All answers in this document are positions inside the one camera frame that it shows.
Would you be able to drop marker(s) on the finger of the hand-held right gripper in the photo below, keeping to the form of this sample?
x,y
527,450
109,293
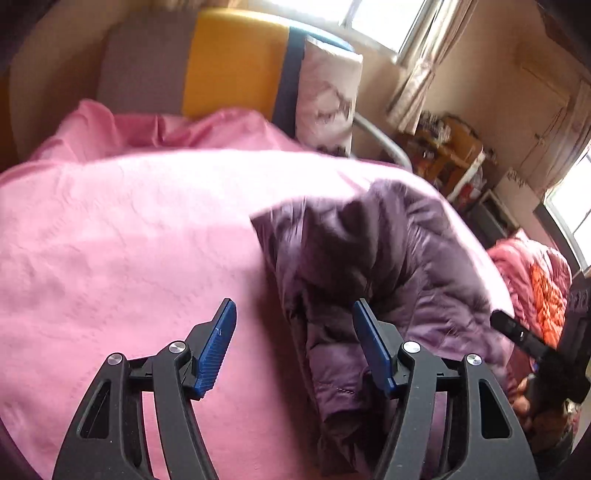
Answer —
x,y
517,330

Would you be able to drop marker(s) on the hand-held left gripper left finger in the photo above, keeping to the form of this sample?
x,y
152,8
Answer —
x,y
217,344

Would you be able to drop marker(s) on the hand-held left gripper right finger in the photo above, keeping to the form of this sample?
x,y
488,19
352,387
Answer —
x,y
373,346

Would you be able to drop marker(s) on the purple quilted puffer jacket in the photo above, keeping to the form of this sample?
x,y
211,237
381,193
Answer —
x,y
323,258

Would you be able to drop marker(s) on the person's right hand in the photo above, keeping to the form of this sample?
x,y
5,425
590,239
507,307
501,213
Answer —
x,y
521,394

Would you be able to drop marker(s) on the pink orange quilt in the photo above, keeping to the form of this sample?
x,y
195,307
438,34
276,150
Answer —
x,y
545,290

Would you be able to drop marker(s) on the side window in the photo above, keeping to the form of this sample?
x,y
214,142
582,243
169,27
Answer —
x,y
570,207

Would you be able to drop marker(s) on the pink bed sheet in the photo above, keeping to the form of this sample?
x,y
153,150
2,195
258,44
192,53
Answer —
x,y
115,230

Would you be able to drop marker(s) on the cluttered wooden desk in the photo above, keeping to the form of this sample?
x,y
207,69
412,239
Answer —
x,y
450,147

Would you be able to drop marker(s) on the light patterned curtain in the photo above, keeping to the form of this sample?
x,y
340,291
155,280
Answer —
x,y
415,92

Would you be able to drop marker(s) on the white printed pillow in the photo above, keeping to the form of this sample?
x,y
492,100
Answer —
x,y
328,83

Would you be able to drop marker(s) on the grey yellow blue headboard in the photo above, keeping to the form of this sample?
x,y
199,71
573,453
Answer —
x,y
231,60

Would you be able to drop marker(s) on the orange wooden wardrobe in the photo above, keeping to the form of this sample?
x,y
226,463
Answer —
x,y
4,120

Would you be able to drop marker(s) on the bright window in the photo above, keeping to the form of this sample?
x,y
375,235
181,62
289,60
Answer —
x,y
388,18

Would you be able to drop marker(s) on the grey metal bed rail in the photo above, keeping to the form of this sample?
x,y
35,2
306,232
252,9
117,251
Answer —
x,y
383,136

